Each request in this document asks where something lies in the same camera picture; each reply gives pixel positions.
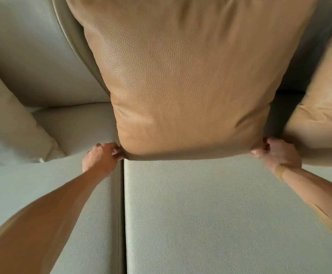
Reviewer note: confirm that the person's left hand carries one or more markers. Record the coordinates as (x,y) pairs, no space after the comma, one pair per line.
(101,158)

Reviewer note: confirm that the tan leather cushion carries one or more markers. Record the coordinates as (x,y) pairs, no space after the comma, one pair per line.
(325,105)
(188,77)

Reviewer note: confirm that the beige leather sofa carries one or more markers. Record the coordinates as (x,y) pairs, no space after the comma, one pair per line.
(211,219)

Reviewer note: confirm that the long tan forearm tape strip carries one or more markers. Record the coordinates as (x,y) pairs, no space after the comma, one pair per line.
(325,219)

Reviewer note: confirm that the person's left forearm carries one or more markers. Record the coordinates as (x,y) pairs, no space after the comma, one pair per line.
(40,225)

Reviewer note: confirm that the tan wrist adhesive bandage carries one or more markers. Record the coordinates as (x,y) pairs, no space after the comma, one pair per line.
(280,171)

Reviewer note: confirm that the person's right forearm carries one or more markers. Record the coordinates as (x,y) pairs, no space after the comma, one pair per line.
(319,196)

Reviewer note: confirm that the person's right hand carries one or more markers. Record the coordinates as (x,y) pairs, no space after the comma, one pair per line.
(280,155)

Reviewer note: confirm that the cream leather cushion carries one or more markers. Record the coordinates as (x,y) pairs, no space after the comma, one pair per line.
(12,134)

